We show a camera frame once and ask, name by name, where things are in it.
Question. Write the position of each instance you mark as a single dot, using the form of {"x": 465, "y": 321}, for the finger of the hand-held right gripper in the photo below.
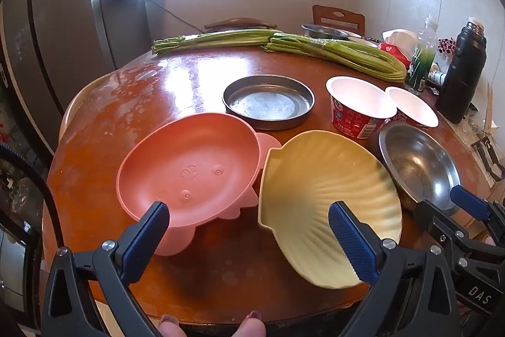
{"x": 469, "y": 202}
{"x": 438, "y": 220}

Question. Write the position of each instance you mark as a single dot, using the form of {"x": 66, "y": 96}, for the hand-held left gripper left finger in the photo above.
{"x": 146, "y": 238}

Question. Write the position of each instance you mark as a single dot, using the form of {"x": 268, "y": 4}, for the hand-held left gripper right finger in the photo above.
{"x": 353, "y": 242}

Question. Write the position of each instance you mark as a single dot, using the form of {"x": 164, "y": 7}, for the yellow shell-shaped plate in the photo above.
{"x": 315, "y": 183}

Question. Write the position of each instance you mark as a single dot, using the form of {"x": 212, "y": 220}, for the pink animal-shaped plate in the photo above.
{"x": 189, "y": 163}

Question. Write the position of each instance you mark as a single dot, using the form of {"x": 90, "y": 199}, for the red instant noodle bowl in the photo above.
{"x": 412, "y": 108}
{"x": 355, "y": 96}

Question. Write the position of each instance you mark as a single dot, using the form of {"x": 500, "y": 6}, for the round metal pan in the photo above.
{"x": 268, "y": 104}

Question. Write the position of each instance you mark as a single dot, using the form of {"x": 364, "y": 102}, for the person's right hand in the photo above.
{"x": 490, "y": 242}

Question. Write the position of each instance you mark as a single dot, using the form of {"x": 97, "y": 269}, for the person's left hand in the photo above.
{"x": 248, "y": 325}

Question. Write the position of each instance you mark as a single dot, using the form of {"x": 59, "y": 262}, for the black metal stand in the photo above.
{"x": 487, "y": 159}

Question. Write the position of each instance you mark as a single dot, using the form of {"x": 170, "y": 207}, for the black thermos flask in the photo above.
{"x": 461, "y": 76}

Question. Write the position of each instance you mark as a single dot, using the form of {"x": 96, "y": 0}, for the small patterned white bottle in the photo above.
{"x": 437, "y": 78}

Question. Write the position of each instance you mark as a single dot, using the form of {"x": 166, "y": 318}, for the clear plastic bottle green label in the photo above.
{"x": 420, "y": 68}

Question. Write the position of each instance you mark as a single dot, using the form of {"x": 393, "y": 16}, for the red and white tissue pack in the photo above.
{"x": 394, "y": 48}

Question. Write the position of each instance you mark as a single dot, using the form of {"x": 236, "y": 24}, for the celery bunch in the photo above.
{"x": 347, "y": 54}
{"x": 221, "y": 39}

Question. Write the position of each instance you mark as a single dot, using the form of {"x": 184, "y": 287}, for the white dish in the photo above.
{"x": 365, "y": 41}

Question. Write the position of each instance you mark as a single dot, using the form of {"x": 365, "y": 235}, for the small stainless steel bowl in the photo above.
{"x": 323, "y": 32}

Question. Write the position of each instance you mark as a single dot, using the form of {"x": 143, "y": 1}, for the wooden chair with cutout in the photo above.
{"x": 339, "y": 19}

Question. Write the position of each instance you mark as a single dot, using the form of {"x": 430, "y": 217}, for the grey refrigerator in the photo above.
{"x": 59, "y": 25}

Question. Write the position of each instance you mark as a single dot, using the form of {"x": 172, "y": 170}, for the wooden chair curved back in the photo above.
{"x": 236, "y": 23}

